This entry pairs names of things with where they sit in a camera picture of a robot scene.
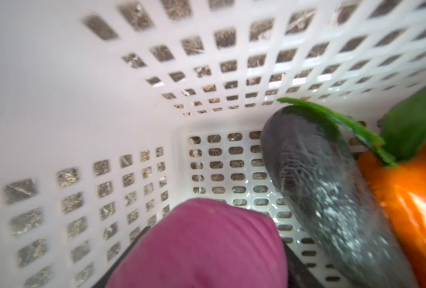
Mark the dark toy eggplant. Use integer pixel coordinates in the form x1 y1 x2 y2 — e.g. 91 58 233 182
261 98 418 288

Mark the orange toy pumpkin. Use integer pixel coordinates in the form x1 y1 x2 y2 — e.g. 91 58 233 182
358 86 426 288

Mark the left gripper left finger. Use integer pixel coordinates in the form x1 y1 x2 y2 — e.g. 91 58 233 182
92 226 150 288

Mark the white perforated plastic basket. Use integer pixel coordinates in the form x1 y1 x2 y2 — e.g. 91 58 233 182
0 1 426 288

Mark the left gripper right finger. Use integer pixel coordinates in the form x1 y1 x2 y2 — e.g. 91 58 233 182
283 242 324 288

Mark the purple toy onion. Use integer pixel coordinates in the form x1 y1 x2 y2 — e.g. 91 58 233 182
107 198 288 288

